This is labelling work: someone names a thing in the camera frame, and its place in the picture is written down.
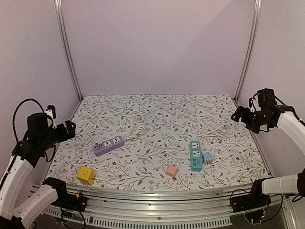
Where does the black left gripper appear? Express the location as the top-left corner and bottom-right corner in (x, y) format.
(40, 120), (76, 150)

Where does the yellow cube socket adapter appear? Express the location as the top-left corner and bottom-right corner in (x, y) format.
(77, 167), (96, 186)

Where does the blue charger plug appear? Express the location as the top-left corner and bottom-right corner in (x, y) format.
(202, 153), (213, 165)

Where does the pink charger plug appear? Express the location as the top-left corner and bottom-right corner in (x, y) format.
(165, 165), (178, 177)

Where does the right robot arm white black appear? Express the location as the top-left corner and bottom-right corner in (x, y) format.
(230, 88), (305, 212)

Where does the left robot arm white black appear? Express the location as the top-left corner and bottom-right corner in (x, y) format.
(0, 112), (88, 229)

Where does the purple power strip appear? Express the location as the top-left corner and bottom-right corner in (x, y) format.
(92, 136), (124, 156)

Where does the teal power strip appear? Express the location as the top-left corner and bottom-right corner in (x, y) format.
(190, 141), (203, 172)

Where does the floral patterned table mat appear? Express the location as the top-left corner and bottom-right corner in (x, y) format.
(47, 94), (269, 192)

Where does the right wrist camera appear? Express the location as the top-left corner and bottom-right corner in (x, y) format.
(248, 97), (258, 113)

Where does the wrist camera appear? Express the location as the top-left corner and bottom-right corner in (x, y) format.
(248, 97), (258, 113)
(45, 105), (57, 129)

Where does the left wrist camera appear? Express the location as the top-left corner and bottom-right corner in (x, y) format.
(45, 105), (57, 129)

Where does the white coiled cable right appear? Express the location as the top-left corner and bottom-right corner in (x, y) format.
(195, 120), (233, 139)

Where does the white coiled cable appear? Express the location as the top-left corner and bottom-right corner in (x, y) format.
(123, 114), (148, 141)
(195, 120), (233, 139)

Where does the white coiled cable left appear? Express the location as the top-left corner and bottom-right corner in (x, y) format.
(123, 114), (148, 141)

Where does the right aluminium frame post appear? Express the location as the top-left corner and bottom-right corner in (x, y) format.
(234, 0), (262, 103)

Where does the aluminium frame post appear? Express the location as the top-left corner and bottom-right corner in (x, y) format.
(54, 0), (83, 102)
(234, 0), (262, 103)

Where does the left aluminium frame post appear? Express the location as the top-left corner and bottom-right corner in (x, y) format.
(54, 0), (83, 102)

